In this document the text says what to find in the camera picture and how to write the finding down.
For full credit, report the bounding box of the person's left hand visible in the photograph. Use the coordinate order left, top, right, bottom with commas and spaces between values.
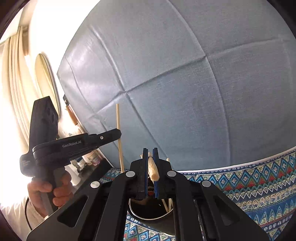
27, 171, 74, 218

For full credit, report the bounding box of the wooden chopstick slanted middle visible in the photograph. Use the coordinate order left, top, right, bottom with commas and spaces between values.
162, 199, 169, 213

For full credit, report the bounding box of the wooden chopstick center pair right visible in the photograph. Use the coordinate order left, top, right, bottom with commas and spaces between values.
144, 153, 159, 183

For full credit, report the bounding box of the black mesh utensil holder cup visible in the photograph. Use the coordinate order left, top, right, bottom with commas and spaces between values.
128, 198, 175, 236

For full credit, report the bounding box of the cream curtain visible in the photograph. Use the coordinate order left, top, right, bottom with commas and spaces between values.
1, 26, 38, 153

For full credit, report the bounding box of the blue patterned tablecloth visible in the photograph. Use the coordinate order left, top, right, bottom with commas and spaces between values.
99, 146, 296, 241

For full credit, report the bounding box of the grey-blue upholstered sofa back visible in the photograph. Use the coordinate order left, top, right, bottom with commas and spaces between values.
57, 1, 295, 170

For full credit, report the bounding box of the black cable on floor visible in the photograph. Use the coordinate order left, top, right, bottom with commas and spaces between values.
24, 197, 33, 231

